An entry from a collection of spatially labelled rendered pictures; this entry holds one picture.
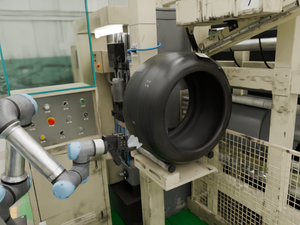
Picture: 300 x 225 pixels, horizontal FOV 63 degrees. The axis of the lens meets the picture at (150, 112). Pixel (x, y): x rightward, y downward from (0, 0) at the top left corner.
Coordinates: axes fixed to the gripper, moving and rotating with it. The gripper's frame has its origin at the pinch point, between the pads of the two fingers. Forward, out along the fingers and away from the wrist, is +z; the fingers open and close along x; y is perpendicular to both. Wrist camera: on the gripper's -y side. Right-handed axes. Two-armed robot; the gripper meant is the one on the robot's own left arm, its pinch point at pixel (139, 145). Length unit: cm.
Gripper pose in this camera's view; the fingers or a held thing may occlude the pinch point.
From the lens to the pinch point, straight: 125.0
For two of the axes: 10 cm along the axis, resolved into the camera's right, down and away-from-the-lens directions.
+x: -5.2, -1.9, 8.3
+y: 0.5, -9.8, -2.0
